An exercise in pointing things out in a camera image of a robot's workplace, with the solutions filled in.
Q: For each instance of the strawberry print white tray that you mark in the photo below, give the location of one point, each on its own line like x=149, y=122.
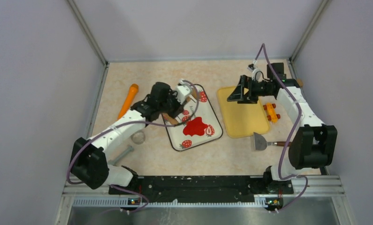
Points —
x=179, y=141

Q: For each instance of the yellow plastic tray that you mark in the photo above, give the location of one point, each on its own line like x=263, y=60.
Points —
x=241, y=120

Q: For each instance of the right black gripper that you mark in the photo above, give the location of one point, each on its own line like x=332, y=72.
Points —
x=238, y=95

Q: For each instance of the orange toy car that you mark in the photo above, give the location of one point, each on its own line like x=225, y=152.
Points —
x=271, y=114

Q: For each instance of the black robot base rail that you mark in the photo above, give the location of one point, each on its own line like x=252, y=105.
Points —
x=205, y=189

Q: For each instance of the red dough disc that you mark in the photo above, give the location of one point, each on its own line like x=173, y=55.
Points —
x=195, y=127

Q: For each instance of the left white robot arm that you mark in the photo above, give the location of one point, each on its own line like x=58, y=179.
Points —
x=89, y=159

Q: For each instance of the metal ring cutter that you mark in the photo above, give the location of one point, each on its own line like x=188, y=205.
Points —
x=138, y=138

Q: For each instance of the orange toy carrot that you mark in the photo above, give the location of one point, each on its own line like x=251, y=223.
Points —
x=133, y=90

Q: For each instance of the grey plastic bolt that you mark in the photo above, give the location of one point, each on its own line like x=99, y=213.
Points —
x=114, y=161

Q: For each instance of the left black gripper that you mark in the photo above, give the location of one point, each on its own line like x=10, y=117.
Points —
x=178, y=109

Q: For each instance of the metal spatula wooden handle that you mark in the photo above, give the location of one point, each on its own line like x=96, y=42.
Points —
x=260, y=143

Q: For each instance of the small wooden peg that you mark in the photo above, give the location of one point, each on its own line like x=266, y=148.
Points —
x=300, y=82

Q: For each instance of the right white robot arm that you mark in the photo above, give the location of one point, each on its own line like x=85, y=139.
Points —
x=311, y=142

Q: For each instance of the wooden double-ended rolling pin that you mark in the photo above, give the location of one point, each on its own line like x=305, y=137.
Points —
x=176, y=119

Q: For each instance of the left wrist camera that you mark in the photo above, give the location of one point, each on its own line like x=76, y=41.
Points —
x=184, y=91

